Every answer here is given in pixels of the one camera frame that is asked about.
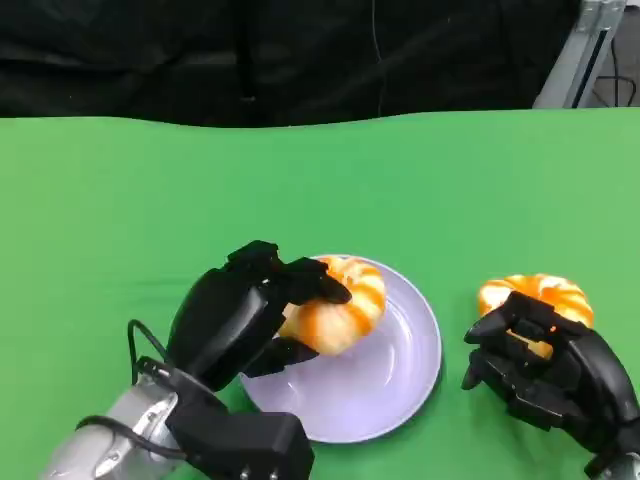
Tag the aluminium frame post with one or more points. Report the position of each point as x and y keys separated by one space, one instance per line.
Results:
x=572 y=65

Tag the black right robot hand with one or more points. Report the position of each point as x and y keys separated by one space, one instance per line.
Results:
x=590 y=380

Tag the green table cloth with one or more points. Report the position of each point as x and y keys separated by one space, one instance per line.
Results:
x=300 y=200

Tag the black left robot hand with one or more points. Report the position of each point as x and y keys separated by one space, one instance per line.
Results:
x=220 y=325

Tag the black curtain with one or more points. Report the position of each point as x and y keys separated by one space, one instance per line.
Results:
x=200 y=60

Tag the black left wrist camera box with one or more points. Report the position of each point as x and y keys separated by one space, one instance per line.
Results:
x=250 y=445

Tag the lilac plate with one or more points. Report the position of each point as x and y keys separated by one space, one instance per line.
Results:
x=370 y=380

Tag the orange and white bread roll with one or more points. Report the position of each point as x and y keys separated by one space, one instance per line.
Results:
x=550 y=295
x=345 y=320

